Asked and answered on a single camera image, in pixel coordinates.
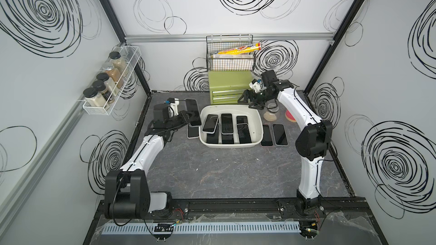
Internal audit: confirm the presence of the pink smiley sponge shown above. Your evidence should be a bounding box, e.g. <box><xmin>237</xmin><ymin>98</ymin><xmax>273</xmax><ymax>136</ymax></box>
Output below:
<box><xmin>285</xmin><ymin>110</ymin><xmax>296</xmax><ymax>123</ymax></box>

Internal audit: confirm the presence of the white plastic storage box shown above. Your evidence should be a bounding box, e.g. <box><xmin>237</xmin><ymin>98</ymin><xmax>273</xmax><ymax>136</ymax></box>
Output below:
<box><xmin>199</xmin><ymin>104</ymin><xmax>263</xmax><ymax>149</ymax></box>

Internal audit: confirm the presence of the spice jar silver lid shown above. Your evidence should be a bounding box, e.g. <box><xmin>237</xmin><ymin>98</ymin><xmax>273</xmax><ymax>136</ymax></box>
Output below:
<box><xmin>102</xmin><ymin>62</ymin><xmax>124</xmax><ymax>89</ymax></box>

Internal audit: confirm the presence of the black phone table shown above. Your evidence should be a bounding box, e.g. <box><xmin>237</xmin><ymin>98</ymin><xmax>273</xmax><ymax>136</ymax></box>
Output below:
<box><xmin>185</xmin><ymin>99</ymin><xmax>202</xmax><ymax>127</ymax></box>

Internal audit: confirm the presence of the green metal tool chest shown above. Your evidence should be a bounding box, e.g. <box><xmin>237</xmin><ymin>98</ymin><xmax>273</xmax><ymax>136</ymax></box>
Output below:
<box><xmin>208</xmin><ymin>71</ymin><xmax>253</xmax><ymax>105</ymax></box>

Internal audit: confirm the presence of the aluminium wall rail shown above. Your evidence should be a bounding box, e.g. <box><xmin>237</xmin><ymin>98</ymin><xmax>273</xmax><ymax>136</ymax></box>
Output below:
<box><xmin>124</xmin><ymin>32</ymin><xmax>335</xmax><ymax>43</ymax></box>

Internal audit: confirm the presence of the black wire basket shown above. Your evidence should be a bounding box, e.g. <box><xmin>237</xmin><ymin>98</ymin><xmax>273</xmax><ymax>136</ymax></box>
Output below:
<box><xmin>206</xmin><ymin>34</ymin><xmax>254</xmax><ymax>71</ymax></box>

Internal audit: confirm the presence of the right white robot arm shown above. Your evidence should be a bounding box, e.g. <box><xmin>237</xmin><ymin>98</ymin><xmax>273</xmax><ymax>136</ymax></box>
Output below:
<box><xmin>238</xmin><ymin>70</ymin><xmax>333</xmax><ymax>216</ymax></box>

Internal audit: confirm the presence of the white slotted cable duct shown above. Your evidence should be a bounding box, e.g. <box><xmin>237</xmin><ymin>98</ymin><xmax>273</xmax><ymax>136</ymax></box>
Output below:
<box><xmin>101</xmin><ymin>221</ymin><xmax>301</xmax><ymax>235</ymax></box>

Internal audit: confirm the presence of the glass jar with powder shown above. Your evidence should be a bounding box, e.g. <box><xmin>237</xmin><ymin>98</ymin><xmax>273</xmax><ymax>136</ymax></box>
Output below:
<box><xmin>263</xmin><ymin>103</ymin><xmax>279</xmax><ymax>122</ymax></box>

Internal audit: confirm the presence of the yellow snack package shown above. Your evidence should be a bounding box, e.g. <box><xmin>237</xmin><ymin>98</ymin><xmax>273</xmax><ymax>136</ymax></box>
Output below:
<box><xmin>216</xmin><ymin>43</ymin><xmax>262</xmax><ymax>55</ymax></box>

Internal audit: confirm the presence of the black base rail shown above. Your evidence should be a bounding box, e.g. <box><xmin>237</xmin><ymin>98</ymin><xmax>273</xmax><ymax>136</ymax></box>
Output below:
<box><xmin>98</xmin><ymin>197</ymin><xmax>370</xmax><ymax>220</ymax></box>

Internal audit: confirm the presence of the clear wall spice rack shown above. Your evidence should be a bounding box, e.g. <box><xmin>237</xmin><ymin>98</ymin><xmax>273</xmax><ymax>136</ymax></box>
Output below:
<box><xmin>82</xmin><ymin>45</ymin><xmax>142</xmax><ymax>120</ymax></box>

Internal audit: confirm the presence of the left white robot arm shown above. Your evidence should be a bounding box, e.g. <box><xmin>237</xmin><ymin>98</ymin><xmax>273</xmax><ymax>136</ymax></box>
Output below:
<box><xmin>104</xmin><ymin>98</ymin><xmax>199</xmax><ymax>221</ymax></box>

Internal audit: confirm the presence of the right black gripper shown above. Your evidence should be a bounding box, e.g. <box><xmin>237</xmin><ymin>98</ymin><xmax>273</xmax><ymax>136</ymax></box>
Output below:
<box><xmin>237</xmin><ymin>90</ymin><xmax>273</xmax><ymax>110</ymax></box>

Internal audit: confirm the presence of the black phone in box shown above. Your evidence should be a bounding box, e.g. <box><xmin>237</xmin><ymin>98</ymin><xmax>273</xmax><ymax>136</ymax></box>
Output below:
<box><xmin>206</xmin><ymin>133</ymin><xmax>219</xmax><ymax>144</ymax></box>
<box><xmin>221</xmin><ymin>134</ymin><xmax>235</xmax><ymax>145</ymax></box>

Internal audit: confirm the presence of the spice jar black lid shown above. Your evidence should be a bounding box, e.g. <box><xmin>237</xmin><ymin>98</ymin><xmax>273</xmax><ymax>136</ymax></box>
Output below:
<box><xmin>96</xmin><ymin>72</ymin><xmax>119</xmax><ymax>96</ymax></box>
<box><xmin>109</xmin><ymin>51</ymin><xmax>128</xmax><ymax>77</ymax></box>
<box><xmin>92</xmin><ymin>80</ymin><xmax>114</xmax><ymax>104</ymax></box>
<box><xmin>83</xmin><ymin>87</ymin><xmax>106</xmax><ymax>108</ymax></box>

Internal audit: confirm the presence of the black phone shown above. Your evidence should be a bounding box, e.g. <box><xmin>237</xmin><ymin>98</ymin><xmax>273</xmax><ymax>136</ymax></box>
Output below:
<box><xmin>221</xmin><ymin>134</ymin><xmax>235</xmax><ymax>145</ymax></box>
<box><xmin>261</xmin><ymin>124</ymin><xmax>274</xmax><ymax>147</ymax></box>
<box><xmin>206</xmin><ymin>133</ymin><xmax>219</xmax><ymax>144</ymax></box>

